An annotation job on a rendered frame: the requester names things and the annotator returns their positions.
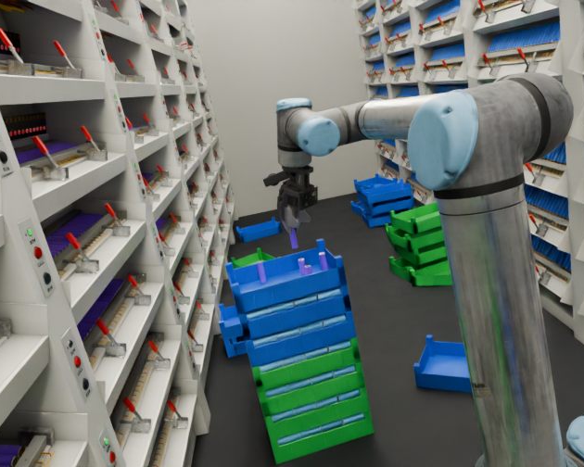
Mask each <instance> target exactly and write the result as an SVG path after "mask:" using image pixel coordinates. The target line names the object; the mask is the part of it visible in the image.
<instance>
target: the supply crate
mask: <svg viewBox="0 0 584 467"><path fill-rule="evenodd" d="M316 243H317V247H316V248H313V249H309V250H305V251H301V252H298V253H295V254H291V255H287V256H283V257H280V258H277V259H270V260H266V261H263V262H262V264H263V268H264V271H265V276H266V280H267V282H266V283H265V284H262V283H261V282H260V276H259V272H258V268H257V264H252V265H248V266H245V267H242V268H238V269H234V268H233V264H232V262H228V263H225V267H226V270H227V274H228V278H229V282H230V285H231V289H232V293H233V296H234V300H235V305H236V309H237V313H238V314H241V313H245V312H249V311H252V310H255V309H261V308H265V307H268V306H271V305H275V304H278V303H282V302H286V301H288V300H292V299H295V298H299V297H304V296H308V295H311V294H315V293H319V292H322V291H325V290H329V289H332V288H336V287H339V286H342V285H346V284H347V279H346V274H345V269H344V264H343V259H342V257H341V256H340V255H339V256H335V257H334V256H333V255H332V254H331V253H330V252H329V251H328V250H327V249H326V248H325V245H324V240H323V238H321V239H317V240H316ZM322 252H324V253H325V257H326V262H327V267H328V270H325V271H322V267H321V262H320V258H319V253H322ZM298 259H304V260H305V264H306V265H311V270H312V274H308V275H305V276H301V274H300V269H299V265H298Z"/></svg>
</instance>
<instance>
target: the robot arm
mask: <svg viewBox="0 0 584 467"><path fill-rule="evenodd" d="M311 108H312V103H311V100H310V99H308V98H288V99H283V100H280V101H278V102H277V104H276V111H275V113H276V121H277V155H278V163H279V164H280V165H282V171H280V172H278V173H271V174H269V175H268V177H267V178H265V179H263V182H264V184H265V186H266V187H268V186H270V185H271V186H276V185H277V184H279V182H281V181H283V180H285V179H288V178H289V180H287V181H285V182H283V184H282V185H281V188H280V189H279V196H278V197H277V211H278V214H279V217H280V220H281V221H282V223H283V225H284V227H285V229H286V231H287V232H288V233H289V234H292V227H293V228H295V232H297V231H298V227H299V226H300V223H301V222H310V221H311V217H310V216H309V215H308V214H307V213H306V211H305V208H309V207H311V206H313V205H315V204H318V186H316V185H314V184H311V183H310V173H312V172H313V167H311V166H309V164H310V163H311V156H315V157H324V156H327V155H329V154H330V153H332V152H333V151H334V150H335V149H336V147H337V146H341V145H347V144H351V143H355V142H359V141H362V140H379V139H400V140H408V143H407V148H408V157H409V161H410V165H411V168H412V171H413V173H416V176H415V178H416V180H417V181H418V182H419V183H420V184H421V185H422V186H423V187H425V188H427V189H431V190H433V192H434V198H435V200H436V201H437V202H438V211H439V216H440V221H441V226H442V232H443V236H444V242H445V247H446V251H447V257H448V262H449V267H450V272H451V281H452V286H453V292H454V296H455V302H456V307H457V312H458V317H459V322H460V327H461V332H462V338H463V347H464V352H465V356H466V362H467V367H468V372H469V377H470V383H471V387H472V392H473V398H474V402H475V408H476V417H477V422H478V427H479V433H480V437H481V443H482V448H483V452H484V454H483V455H482V456H481V457H480V458H479V459H478V461H477V462H476V466H475V467H584V416H579V417H577V418H576V419H575V420H574V421H573V422H572V423H571V424H570V425H569V428H568V431H567V434H566V438H567V447H566V448H565V449H563V444H562V438H561V431H560V425H559V419H558V412H557V407H556V400H555V394H554V388H553V381H552V370H551V364H550V358H549V351H548V345H547V339H546V333H545V326H544V320H543V314H542V307H541V302H540V290H539V284H538V277H537V271H536V265H535V259H534V252H533V246H532V240H531V233H530V228H529V221H528V215H527V203H526V198H525V191H524V186H525V183H526V181H525V175H524V169H523V164H525V163H528V162H531V161H533V160H536V159H539V158H542V157H544V156H546V155H548V154H549V153H551V152H552V151H553V150H554V149H555V148H556V147H557V146H558V145H559V144H561V143H562V142H563V141H564V139H565V138H566V136H567V135H568V132H569V130H570V128H571V125H572V121H573V118H574V107H573V102H572V98H571V96H570V94H569V92H568V91H567V90H566V88H565V87H564V86H563V85H562V84H561V83H560V82H559V81H557V80H556V79H554V77H552V76H549V75H546V74H544V73H537V72H524V73H517V74H511V75H506V76H503V77H500V78H499V79H498V80H496V81H495V82H492V83H488V84H483V85H479V86H476V87H472V88H468V89H463V90H461V89H459V90H453V91H450V92H448V93H443V94H435V95H420V96H413V97H404V98H397V99H389V100H383V99H380V98H372V99H368V100H366V101H363V102H360V103H355V104H351V105H347V106H343V107H336V108H332V109H327V110H324V111H320V112H314V111H312V110H311ZM287 205H289V207H288V206H287ZM290 206H291V207H292V208H291V207H290Z"/></svg>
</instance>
